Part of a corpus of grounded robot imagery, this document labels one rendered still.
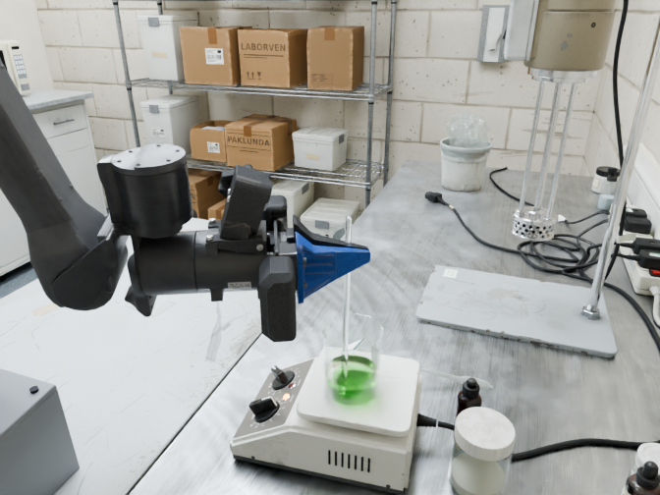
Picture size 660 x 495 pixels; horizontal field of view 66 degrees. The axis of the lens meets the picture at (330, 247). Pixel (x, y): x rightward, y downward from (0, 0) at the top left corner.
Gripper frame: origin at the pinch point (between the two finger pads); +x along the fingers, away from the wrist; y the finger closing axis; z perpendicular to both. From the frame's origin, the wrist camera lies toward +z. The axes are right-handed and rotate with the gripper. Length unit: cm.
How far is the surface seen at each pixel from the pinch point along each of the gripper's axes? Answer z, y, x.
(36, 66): -15, 338, -159
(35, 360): -26, 23, -41
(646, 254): -19, 34, 61
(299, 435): -19.6, -2.3, -3.7
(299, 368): -20.0, 9.3, -3.0
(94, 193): -88, 286, -120
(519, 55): 15.3, 27.3, 28.3
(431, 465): -25.6, -2.2, 11.1
